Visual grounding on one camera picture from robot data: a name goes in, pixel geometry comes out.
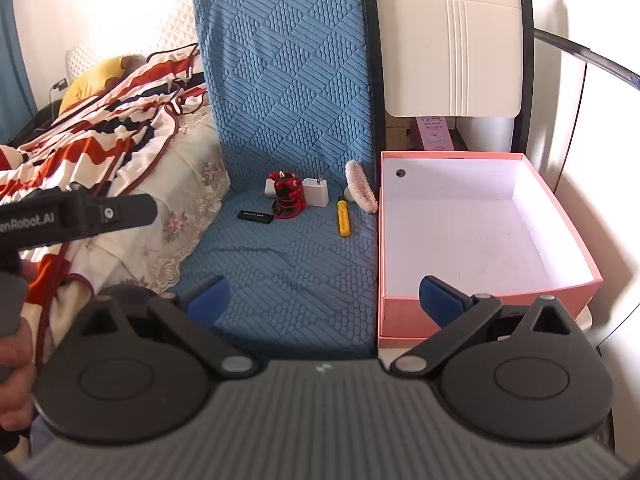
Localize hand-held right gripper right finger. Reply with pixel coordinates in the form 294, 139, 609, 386
389, 275, 576, 379

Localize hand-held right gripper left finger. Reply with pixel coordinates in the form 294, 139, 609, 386
75, 275, 261, 379

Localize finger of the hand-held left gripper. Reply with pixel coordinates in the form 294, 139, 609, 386
62, 185, 158, 243

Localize pink cardboard box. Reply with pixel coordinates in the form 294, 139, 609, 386
376, 150, 605, 350

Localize yellow utility knife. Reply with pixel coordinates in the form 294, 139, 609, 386
336, 200, 353, 238

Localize red and black toy figure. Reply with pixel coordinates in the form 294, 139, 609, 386
268, 171, 306, 220

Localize person's left hand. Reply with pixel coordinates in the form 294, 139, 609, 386
0, 260, 40, 432

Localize floral lace bedsheet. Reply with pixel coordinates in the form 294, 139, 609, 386
82, 105, 232, 296

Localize striped red white blanket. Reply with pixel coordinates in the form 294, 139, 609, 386
0, 44, 209, 361

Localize yellow pillow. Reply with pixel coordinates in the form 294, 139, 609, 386
59, 57, 132, 115

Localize fluffy cream hair clip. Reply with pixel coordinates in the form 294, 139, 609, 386
345, 160, 379, 215

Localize blue curtain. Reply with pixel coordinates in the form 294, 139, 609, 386
0, 0, 39, 143

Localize pink carton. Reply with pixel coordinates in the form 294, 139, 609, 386
416, 116, 456, 152

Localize brown cardboard boxes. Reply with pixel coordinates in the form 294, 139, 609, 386
386, 115, 419, 152

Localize white quilted headboard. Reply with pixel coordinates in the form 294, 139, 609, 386
65, 0, 202, 83

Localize blue textured sofa cover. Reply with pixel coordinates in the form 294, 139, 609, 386
167, 0, 382, 361

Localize beige chair backrest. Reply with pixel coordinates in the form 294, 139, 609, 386
372, 0, 525, 119

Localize curved black metal tube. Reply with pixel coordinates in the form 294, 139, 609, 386
533, 29, 640, 92

